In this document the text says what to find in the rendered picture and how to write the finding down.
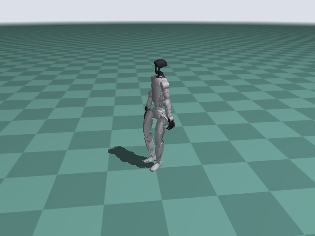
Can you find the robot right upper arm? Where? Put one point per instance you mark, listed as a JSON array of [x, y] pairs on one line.
[[150, 92]]

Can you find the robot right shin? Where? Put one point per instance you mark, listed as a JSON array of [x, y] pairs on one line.
[[150, 146]]

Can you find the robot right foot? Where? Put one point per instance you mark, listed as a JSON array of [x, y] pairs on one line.
[[149, 159]]

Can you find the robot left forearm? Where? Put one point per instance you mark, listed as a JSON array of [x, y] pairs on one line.
[[168, 110]]

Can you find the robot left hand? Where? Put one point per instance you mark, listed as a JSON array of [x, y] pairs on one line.
[[171, 124]]

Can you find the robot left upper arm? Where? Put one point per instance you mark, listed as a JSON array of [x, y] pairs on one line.
[[165, 88]]

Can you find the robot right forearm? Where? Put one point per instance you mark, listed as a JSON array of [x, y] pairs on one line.
[[149, 102]]

